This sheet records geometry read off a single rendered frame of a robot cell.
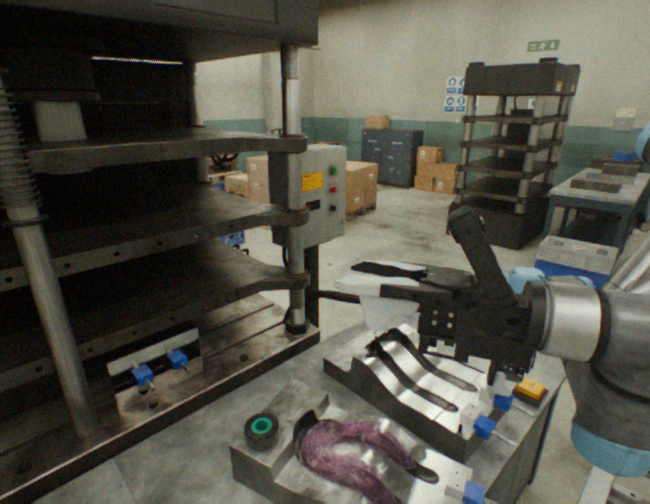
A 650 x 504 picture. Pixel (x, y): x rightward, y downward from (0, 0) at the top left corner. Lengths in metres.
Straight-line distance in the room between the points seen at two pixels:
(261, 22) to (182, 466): 1.17
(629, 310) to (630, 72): 6.94
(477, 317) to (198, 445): 0.90
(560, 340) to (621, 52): 7.03
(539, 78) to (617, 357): 4.45
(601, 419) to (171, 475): 0.93
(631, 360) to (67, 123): 1.33
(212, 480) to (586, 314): 0.90
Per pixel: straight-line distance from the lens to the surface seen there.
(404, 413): 1.16
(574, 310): 0.43
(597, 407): 0.50
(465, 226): 0.41
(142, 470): 1.17
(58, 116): 1.35
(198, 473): 1.12
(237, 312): 1.73
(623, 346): 0.44
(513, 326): 0.45
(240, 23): 1.17
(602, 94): 7.36
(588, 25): 7.50
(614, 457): 0.52
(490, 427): 1.10
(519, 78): 4.86
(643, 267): 0.94
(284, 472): 0.99
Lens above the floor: 1.64
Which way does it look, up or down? 21 degrees down
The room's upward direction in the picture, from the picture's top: straight up
